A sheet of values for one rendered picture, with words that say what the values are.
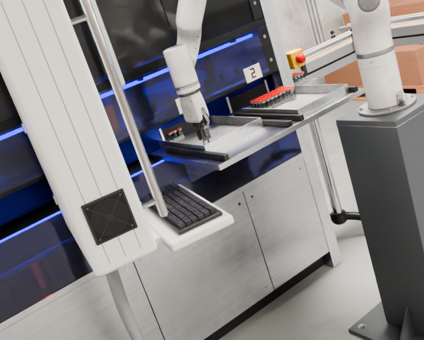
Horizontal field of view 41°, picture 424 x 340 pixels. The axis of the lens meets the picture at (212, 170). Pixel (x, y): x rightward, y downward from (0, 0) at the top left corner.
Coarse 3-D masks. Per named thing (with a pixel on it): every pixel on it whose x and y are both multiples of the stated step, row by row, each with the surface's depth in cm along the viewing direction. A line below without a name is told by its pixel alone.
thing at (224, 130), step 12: (216, 120) 231; (228, 120) 224; (240, 120) 217; (252, 120) 211; (192, 132) 231; (216, 132) 219; (228, 132) 214; (240, 132) 202; (168, 144) 217; (180, 144) 208; (192, 144) 201; (216, 144) 197
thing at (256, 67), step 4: (256, 64) 235; (248, 68) 233; (256, 68) 235; (260, 68) 236; (244, 72) 232; (248, 72) 233; (252, 72) 234; (256, 72) 235; (260, 72) 236; (248, 76) 233; (260, 76) 236; (248, 80) 233; (252, 80) 234
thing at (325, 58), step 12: (336, 36) 285; (348, 36) 280; (312, 48) 276; (324, 48) 272; (336, 48) 278; (348, 48) 277; (312, 60) 267; (324, 60) 270; (336, 60) 274; (348, 60) 278; (312, 72) 266; (324, 72) 270
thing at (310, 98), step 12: (324, 84) 223; (336, 84) 217; (300, 96) 230; (312, 96) 224; (324, 96) 207; (336, 96) 210; (252, 108) 223; (276, 108) 225; (288, 108) 219; (300, 108) 201; (312, 108) 204
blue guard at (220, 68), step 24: (216, 48) 224; (240, 48) 230; (168, 72) 213; (216, 72) 225; (240, 72) 231; (264, 72) 238; (144, 96) 209; (168, 96) 214; (120, 120) 205; (144, 120) 210; (0, 144) 183; (24, 144) 187; (0, 168) 184; (24, 168) 188; (0, 192) 184
